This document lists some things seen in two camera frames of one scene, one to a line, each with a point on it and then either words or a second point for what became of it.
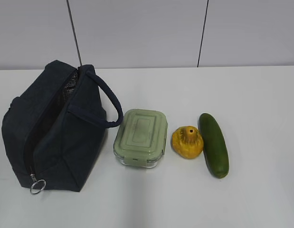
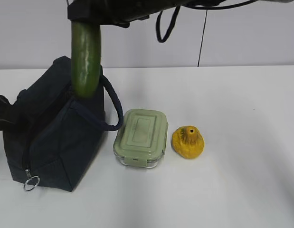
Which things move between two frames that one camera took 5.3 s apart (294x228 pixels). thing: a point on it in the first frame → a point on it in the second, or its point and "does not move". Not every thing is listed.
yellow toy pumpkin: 187,142 does not move
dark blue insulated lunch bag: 54,131 does not move
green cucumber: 215,148 → 85,58
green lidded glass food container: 140,139 does not move
